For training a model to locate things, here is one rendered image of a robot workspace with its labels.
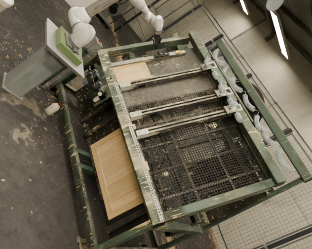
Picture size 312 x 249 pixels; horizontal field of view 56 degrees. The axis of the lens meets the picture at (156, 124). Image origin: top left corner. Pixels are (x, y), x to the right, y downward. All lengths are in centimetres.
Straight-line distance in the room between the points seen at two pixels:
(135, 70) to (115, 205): 157
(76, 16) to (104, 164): 156
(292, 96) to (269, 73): 104
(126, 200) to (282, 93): 640
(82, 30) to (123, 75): 79
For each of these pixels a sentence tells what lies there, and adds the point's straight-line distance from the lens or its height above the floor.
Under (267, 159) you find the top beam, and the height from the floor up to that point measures 189.
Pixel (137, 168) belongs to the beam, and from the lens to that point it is 280.
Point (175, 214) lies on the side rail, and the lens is 266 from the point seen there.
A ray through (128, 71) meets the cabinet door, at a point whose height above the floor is 103.
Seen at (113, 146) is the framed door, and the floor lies 53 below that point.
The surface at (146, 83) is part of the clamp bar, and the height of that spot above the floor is 116.
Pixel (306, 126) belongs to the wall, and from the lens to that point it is 804.
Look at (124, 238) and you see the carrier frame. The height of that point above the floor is 50.
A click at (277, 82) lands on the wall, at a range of 892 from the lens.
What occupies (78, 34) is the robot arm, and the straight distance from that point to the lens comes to 303.
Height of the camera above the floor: 186
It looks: 14 degrees down
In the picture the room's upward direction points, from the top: 60 degrees clockwise
